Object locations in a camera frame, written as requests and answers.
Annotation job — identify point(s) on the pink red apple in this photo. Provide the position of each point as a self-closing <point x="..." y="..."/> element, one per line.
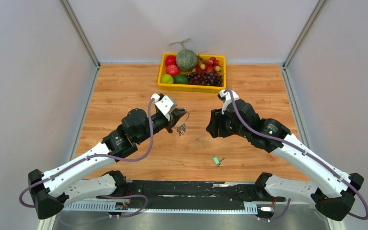
<point x="172" y="70"/>

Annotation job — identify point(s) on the green netted melon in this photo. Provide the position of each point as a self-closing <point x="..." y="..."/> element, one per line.
<point x="186" y="59"/>

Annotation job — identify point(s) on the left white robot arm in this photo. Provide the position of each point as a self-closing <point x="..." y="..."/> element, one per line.
<point x="54" y="189"/>

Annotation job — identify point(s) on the white slotted cable duct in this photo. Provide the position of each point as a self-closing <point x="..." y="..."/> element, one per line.
<point x="114" y="205"/>

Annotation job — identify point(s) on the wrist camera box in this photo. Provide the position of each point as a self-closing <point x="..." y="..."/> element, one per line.
<point x="227" y="96"/>
<point x="165" y="104"/>

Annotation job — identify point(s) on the dark green avocado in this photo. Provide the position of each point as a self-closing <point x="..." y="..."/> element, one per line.
<point x="180" y="79"/>

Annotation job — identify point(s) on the light green lime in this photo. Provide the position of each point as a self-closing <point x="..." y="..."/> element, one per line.
<point x="167" y="79"/>

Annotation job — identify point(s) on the metal keyring with keys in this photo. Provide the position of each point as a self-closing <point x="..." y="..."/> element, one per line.
<point x="181" y="128"/>

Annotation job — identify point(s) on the dark purple grape bunch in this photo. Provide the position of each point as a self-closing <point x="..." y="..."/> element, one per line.
<point x="205" y="78"/>

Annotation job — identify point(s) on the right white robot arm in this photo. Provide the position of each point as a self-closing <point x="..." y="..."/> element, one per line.
<point x="334" y="193"/>

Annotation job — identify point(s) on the right aluminium corner post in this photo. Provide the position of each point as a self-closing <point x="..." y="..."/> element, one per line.
<point x="320" y="4"/>

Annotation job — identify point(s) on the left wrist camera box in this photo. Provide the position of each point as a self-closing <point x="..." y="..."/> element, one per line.
<point x="165" y="104"/>

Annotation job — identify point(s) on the aluminium corner post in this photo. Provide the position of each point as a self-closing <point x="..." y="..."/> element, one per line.
<point x="79" y="31"/>
<point x="320" y="4"/>

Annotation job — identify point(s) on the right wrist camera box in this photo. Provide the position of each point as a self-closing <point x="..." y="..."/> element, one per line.
<point x="227" y="96"/>

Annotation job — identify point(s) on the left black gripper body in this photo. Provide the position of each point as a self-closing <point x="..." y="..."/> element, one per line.
<point x="161" y="123"/>

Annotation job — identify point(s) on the yellow plastic tray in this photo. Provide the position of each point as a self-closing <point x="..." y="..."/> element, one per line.
<point x="189" y="87"/>

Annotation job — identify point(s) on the red cherry bunch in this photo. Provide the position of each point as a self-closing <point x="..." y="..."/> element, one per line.
<point x="207" y="64"/>

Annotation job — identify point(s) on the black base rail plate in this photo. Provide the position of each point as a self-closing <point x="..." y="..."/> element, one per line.
<point x="192" y="194"/>

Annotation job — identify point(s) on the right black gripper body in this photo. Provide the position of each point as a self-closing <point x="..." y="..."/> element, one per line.
<point x="230" y="129"/>

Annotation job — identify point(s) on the left aluminium corner post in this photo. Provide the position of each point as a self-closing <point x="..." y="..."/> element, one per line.
<point x="79" y="31"/>

